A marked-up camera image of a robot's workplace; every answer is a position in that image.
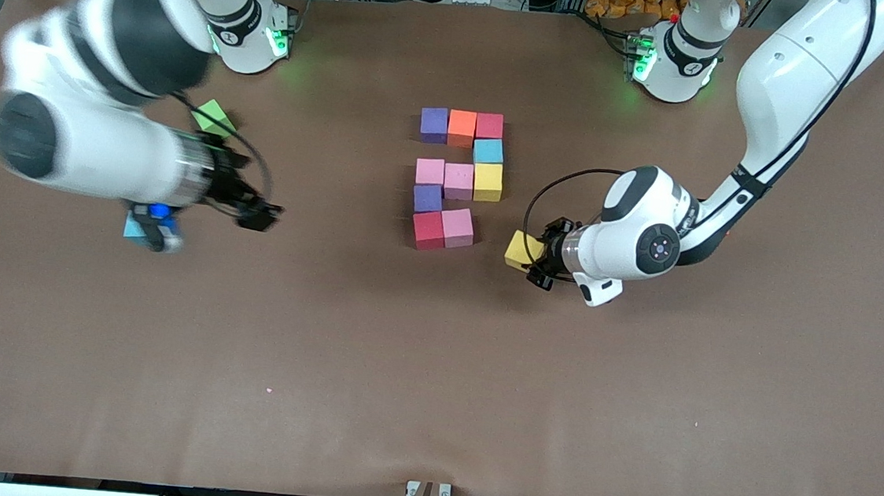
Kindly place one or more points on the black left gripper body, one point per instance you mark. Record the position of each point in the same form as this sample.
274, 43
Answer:
551, 250

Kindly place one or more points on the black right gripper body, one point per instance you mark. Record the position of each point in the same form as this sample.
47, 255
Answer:
228, 181

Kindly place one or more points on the yellow foam cube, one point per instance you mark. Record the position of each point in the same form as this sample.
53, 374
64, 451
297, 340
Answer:
487, 182
523, 250

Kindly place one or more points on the light blue foam cube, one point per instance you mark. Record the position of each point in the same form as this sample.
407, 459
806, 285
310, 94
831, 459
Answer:
131, 228
488, 151

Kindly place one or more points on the dented pink foam cube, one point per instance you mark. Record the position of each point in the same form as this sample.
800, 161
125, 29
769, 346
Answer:
459, 181

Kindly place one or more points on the red foam cube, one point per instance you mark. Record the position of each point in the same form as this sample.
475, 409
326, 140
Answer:
489, 126
428, 229

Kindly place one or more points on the purple foam cube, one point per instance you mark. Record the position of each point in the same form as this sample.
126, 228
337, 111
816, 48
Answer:
428, 199
434, 125

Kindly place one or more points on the orange foam cube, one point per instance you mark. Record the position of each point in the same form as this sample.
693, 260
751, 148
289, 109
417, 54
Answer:
462, 127

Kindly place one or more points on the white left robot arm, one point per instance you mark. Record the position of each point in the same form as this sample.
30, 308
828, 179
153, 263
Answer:
648, 240

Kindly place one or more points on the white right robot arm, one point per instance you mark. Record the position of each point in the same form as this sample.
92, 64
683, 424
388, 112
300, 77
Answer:
102, 150

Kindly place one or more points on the green foam cube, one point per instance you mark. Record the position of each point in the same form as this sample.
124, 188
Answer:
214, 113

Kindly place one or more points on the small metal bracket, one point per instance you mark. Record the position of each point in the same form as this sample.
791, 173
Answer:
412, 490

